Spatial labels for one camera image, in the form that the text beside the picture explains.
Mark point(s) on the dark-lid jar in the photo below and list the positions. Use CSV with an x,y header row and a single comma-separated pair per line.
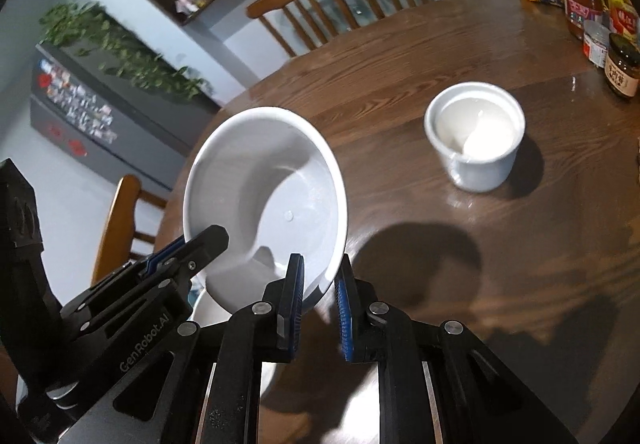
x,y
622,73

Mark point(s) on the small white bowl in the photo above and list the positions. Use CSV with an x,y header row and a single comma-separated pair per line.
x,y
475,133

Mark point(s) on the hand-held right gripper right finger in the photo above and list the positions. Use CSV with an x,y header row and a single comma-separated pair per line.
x,y
344,314

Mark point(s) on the trailing green plant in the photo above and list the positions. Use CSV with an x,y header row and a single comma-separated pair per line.
x,y
115,48

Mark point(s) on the grey refrigerator with photos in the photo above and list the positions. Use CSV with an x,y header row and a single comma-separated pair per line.
x,y
125,123

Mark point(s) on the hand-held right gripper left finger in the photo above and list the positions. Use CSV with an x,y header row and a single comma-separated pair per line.
x,y
297,289

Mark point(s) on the medium white bowl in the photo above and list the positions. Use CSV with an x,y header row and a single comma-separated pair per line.
x,y
260,184

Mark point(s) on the light wooden chair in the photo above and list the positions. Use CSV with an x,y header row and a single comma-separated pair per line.
x,y
122,214

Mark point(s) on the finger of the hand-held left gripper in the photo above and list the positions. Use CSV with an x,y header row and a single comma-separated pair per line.
x,y
200,254
165,251

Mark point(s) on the dark sauce bottle yellow label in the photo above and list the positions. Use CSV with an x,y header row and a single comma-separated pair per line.
x,y
622,13

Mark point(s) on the white-lid jar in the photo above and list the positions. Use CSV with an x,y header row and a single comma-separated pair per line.
x,y
596,48

